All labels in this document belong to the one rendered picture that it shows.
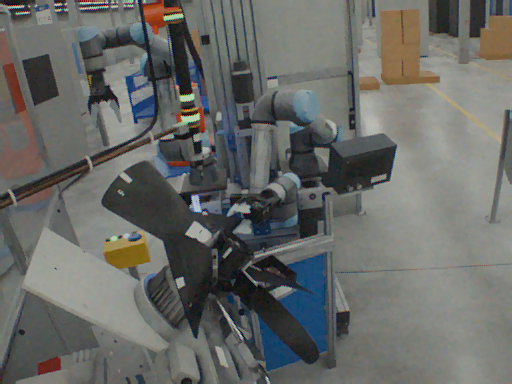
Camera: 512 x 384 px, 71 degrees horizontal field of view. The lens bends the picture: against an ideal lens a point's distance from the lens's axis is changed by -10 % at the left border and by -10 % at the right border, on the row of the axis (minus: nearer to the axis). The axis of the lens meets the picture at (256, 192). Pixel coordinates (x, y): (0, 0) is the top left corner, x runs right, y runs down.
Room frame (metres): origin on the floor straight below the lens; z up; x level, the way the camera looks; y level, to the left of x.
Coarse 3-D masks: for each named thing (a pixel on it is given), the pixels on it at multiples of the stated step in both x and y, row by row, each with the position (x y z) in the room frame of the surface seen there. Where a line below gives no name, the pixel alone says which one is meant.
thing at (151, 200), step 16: (144, 160) 1.04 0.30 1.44; (128, 176) 0.95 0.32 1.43; (144, 176) 0.98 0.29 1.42; (160, 176) 1.01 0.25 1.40; (112, 192) 0.88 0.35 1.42; (128, 192) 0.91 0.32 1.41; (144, 192) 0.93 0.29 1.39; (160, 192) 0.96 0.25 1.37; (176, 192) 0.99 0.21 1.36; (112, 208) 0.85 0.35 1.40; (128, 208) 0.87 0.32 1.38; (144, 208) 0.90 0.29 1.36; (160, 208) 0.92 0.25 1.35; (176, 208) 0.94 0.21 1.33; (144, 224) 0.87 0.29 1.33; (176, 224) 0.90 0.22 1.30; (192, 224) 0.92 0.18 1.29
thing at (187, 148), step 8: (184, 128) 0.94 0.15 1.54; (176, 136) 0.95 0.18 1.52; (184, 136) 0.93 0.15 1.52; (192, 136) 0.95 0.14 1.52; (184, 144) 0.95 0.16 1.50; (192, 144) 0.95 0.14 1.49; (184, 152) 0.95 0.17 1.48; (192, 152) 0.95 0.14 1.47; (208, 152) 0.96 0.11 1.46; (192, 160) 0.95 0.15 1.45
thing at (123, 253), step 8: (104, 240) 1.27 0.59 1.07; (112, 240) 1.27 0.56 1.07; (120, 240) 1.26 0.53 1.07; (128, 240) 1.25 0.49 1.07; (136, 240) 1.24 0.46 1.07; (144, 240) 1.24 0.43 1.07; (104, 248) 1.21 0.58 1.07; (112, 248) 1.21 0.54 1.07; (120, 248) 1.20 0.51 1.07; (128, 248) 1.21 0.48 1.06; (136, 248) 1.22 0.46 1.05; (144, 248) 1.22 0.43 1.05; (104, 256) 1.19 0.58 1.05; (112, 256) 1.19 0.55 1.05; (120, 256) 1.20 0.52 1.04; (128, 256) 1.21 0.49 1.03; (136, 256) 1.22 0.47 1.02; (144, 256) 1.22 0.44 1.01; (112, 264) 1.19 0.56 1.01; (120, 264) 1.20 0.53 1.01; (128, 264) 1.21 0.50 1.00; (136, 264) 1.21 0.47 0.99
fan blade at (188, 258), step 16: (160, 224) 0.66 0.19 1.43; (176, 240) 0.67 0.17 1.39; (192, 240) 0.73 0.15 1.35; (176, 256) 0.64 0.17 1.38; (192, 256) 0.69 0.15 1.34; (208, 256) 0.76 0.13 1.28; (176, 272) 0.60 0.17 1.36; (192, 272) 0.66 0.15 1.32; (208, 272) 0.74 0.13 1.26; (192, 288) 0.63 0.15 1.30; (208, 288) 0.72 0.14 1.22; (192, 320) 0.57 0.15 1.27
